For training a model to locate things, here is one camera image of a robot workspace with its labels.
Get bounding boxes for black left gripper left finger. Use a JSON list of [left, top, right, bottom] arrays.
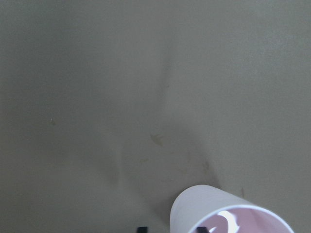
[[137, 226, 148, 233]]

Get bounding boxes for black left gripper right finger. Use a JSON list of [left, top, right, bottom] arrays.
[[197, 227, 208, 233]]

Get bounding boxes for pink plastic cup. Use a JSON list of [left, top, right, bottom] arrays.
[[170, 185, 293, 233]]

